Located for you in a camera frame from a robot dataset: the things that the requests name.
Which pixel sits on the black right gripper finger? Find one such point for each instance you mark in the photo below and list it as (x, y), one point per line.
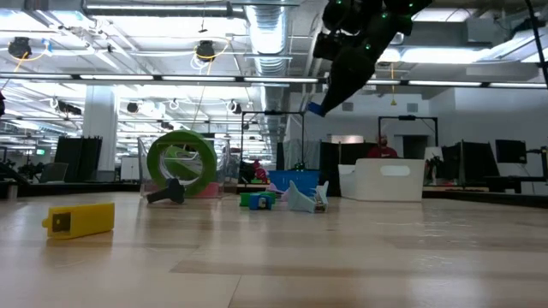
(361, 72)
(342, 72)

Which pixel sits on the grey staple remover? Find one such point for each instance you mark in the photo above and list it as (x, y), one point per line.
(301, 202)

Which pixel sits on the green mini stapler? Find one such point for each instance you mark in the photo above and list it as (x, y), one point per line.
(244, 199)

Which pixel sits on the pink tape roll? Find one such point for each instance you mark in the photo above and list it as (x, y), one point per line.
(210, 191)

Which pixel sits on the small black tool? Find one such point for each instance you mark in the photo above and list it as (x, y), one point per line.
(175, 192)

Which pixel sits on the yellow mini stapler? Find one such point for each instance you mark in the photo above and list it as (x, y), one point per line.
(85, 220)

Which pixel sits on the black partition screen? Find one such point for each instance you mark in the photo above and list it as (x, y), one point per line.
(342, 154)

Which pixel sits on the person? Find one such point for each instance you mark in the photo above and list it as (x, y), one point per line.
(381, 152)

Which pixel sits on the grey ventilation box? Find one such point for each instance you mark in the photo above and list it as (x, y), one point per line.
(471, 33)

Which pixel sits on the white lampshade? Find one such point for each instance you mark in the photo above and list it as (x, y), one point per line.
(433, 155)

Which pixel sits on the white plastic bin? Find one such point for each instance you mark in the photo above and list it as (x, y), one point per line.
(394, 184)

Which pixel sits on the blue plastic basket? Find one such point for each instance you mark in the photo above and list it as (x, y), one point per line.
(295, 181)

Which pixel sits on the black ceiling-mounted device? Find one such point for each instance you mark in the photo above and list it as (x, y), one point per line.
(132, 107)
(68, 108)
(206, 49)
(19, 47)
(2, 104)

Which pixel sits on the dark divider screens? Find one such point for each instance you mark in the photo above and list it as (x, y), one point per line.
(475, 160)

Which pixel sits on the clear plastic container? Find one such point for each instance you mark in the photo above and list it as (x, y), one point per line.
(229, 167)

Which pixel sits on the black computer monitor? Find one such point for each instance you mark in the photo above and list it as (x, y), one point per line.
(510, 151)

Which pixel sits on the suspended linear light fixture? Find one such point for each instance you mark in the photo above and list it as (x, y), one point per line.
(115, 77)

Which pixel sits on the white cabinet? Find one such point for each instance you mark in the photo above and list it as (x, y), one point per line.
(128, 169)

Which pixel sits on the white structural column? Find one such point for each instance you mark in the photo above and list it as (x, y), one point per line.
(100, 128)

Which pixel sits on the black folding panels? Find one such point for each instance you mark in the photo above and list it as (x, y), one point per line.
(79, 158)

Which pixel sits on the grey mesh office chair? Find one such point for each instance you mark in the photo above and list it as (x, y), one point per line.
(55, 172)

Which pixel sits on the green exit sign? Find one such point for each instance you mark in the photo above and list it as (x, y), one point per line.
(40, 152)

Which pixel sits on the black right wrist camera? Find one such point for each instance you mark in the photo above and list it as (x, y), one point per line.
(327, 46)

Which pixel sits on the grey wall vent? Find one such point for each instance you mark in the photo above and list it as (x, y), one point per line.
(348, 106)
(412, 107)

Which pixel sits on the black metal gantry frame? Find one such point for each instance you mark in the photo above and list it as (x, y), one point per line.
(406, 117)
(272, 113)

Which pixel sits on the silver corrugated air duct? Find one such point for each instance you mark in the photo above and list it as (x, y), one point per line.
(269, 34)

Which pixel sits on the black aluminium rig frame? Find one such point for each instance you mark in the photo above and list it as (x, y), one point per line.
(64, 188)

